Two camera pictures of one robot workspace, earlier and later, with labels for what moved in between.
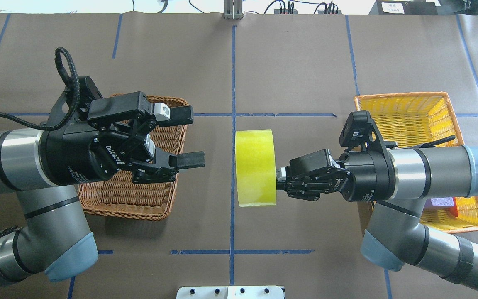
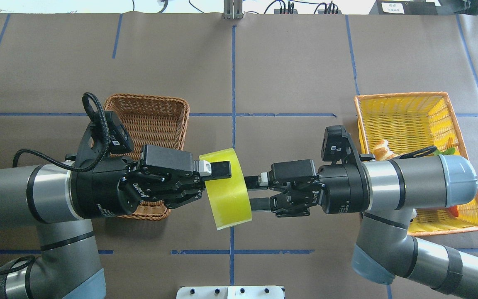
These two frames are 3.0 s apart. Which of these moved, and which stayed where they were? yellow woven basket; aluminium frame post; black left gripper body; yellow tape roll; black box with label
Moved: yellow tape roll; black left gripper body
Stayed: black box with label; aluminium frame post; yellow woven basket
